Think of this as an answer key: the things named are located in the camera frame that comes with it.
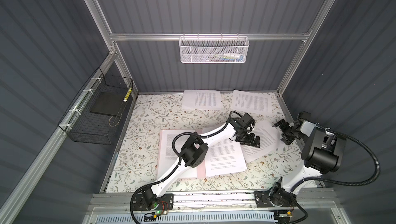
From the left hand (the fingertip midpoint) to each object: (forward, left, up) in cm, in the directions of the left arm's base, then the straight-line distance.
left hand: (254, 145), depth 89 cm
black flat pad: (+14, +77, +25) cm, 82 cm away
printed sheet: (+40, +28, -2) cm, 49 cm away
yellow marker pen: (+21, +70, +24) cm, 77 cm away
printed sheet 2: (-6, +18, 0) cm, 19 cm away
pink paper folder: (-13, +32, -4) cm, 34 cm away
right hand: (+8, -19, 0) cm, 20 cm away
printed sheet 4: (+37, -9, -3) cm, 38 cm away
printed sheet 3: (+3, -11, -2) cm, 12 cm away
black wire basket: (+9, +82, +24) cm, 86 cm away
